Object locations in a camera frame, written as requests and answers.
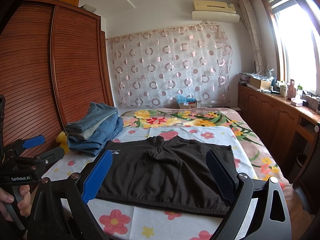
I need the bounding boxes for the black shorts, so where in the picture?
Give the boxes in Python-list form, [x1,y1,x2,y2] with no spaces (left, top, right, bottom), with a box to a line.
[97,136,235,217]

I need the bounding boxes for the person's left hand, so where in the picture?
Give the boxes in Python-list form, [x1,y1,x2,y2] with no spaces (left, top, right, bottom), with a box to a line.
[0,184,32,222]

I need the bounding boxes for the yellow object beside jeans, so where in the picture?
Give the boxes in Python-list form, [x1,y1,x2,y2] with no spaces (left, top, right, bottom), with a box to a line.
[56,131,69,154]

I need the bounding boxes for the bottom blue denim jeans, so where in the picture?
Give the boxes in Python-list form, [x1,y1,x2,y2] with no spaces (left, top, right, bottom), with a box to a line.
[67,115,124,156]

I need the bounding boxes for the white cloth between jeans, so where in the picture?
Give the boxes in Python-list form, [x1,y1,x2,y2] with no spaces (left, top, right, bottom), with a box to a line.
[78,113,118,140]

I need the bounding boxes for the pink floral blanket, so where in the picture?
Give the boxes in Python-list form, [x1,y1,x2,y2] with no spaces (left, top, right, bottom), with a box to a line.
[120,107,311,230]

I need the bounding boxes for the top light blue jeans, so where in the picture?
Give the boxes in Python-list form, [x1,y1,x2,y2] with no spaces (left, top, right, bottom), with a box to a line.
[65,102,118,140]

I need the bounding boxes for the brown slatted wardrobe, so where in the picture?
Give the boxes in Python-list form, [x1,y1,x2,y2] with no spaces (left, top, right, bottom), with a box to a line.
[1,0,113,157]

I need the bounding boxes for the long wooden sideboard cabinet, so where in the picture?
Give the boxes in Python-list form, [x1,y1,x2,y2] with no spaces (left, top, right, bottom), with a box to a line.
[238,85,319,184]

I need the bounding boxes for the cardboard box with blue bag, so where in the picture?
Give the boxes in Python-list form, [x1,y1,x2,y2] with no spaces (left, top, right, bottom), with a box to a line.
[176,95,197,109]

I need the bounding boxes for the cardboard box on sideboard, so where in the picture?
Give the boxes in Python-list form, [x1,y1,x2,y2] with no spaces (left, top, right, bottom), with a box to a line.
[249,77,271,89]

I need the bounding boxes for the white mug on sideboard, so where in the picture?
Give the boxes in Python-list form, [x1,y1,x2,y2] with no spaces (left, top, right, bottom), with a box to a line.
[279,84,288,97]

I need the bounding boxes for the pink bottle on sideboard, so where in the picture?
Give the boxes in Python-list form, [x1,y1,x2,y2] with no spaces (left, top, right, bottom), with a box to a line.
[287,79,297,99]

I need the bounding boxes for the circle pattern sheer curtain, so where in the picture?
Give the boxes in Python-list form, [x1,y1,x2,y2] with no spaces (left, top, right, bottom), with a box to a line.
[107,24,232,108]

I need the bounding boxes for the patterned window drape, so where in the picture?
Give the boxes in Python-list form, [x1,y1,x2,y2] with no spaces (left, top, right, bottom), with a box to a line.
[239,0,266,73]

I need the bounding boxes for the window with wooden frame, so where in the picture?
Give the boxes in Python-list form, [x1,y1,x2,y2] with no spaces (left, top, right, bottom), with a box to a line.
[261,0,319,94]

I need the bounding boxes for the white wall air conditioner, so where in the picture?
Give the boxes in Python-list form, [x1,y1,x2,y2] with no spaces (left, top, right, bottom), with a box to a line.
[192,0,240,23]

